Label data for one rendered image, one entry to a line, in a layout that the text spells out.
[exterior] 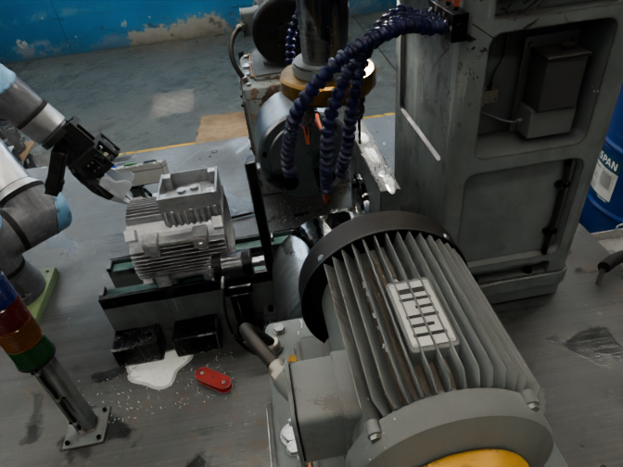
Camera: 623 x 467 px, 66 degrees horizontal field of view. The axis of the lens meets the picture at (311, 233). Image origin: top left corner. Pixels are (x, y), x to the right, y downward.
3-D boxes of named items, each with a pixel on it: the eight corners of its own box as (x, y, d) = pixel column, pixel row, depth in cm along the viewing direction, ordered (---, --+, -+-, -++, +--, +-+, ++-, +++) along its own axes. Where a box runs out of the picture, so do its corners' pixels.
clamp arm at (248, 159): (278, 260, 100) (258, 153, 84) (279, 270, 98) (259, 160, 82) (261, 263, 100) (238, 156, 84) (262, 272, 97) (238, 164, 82)
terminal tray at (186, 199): (223, 193, 108) (216, 165, 103) (223, 220, 100) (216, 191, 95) (171, 201, 107) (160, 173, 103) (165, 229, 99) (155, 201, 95)
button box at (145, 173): (170, 177, 129) (166, 157, 128) (165, 182, 122) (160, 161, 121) (106, 187, 128) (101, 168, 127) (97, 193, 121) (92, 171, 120)
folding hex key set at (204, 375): (193, 381, 102) (191, 376, 101) (202, 370, 104) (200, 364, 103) (227, 396, 98) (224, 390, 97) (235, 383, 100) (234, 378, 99)
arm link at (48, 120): (14, 136, 90) (28, 118, 97) (36, 153, 93) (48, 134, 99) (41, 112, 88) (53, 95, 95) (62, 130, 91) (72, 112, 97)
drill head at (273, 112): (334, 137, 158) (328, 61, 142) (359, 197, 129) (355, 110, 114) (259, 148, 156) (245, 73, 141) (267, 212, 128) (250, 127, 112)
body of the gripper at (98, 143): (117, 168, 97) (66, 125, 90) (88, 191, 99) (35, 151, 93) (123, 150, 103) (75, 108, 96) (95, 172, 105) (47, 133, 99)
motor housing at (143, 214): (236, 233, 121) (220, 169, 109) (237, 286, 106) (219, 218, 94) (157, 246, 120) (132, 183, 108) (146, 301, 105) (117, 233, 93)
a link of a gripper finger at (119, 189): (146, 199, 103) (111, 170, 98) (127, 214, 105) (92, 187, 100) (147, 192, 106) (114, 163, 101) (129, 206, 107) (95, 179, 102)
